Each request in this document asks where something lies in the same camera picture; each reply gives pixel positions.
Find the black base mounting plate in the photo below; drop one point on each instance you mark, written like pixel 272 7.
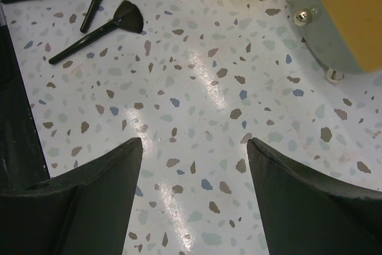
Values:
pixel 22 158

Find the black fan makeup brush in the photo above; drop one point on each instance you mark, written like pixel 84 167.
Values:
pixel 127 17

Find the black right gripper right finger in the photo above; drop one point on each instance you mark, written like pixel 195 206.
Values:
pixel 304 211

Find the round cream drawer organizer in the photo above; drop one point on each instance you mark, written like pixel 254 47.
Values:
pixel 344 35

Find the black thin makeup brush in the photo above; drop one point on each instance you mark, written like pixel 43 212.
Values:
pixel 97 1

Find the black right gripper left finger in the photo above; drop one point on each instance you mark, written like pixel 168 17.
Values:
pixel 83 211

